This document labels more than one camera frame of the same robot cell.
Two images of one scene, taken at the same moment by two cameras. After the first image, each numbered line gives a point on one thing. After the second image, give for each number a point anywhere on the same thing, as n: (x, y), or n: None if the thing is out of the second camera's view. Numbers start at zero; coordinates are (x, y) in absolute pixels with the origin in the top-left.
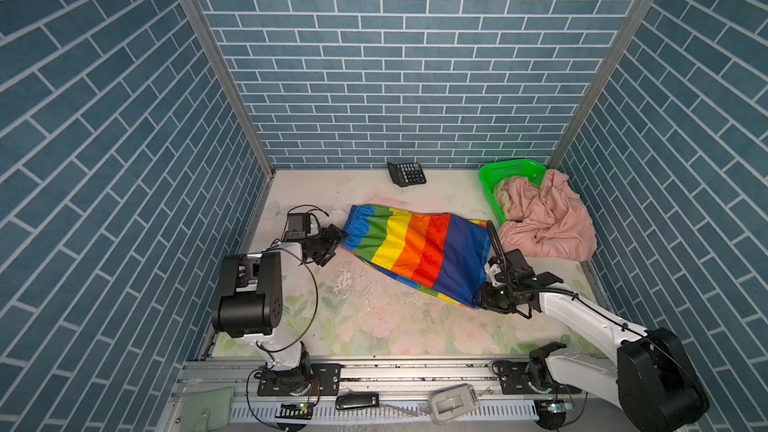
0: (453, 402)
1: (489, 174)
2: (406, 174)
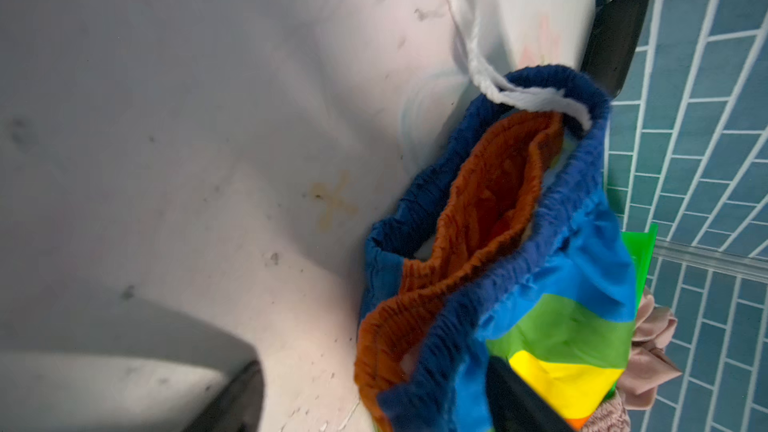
0: None
1: (641, 246)
2: (615, 33)
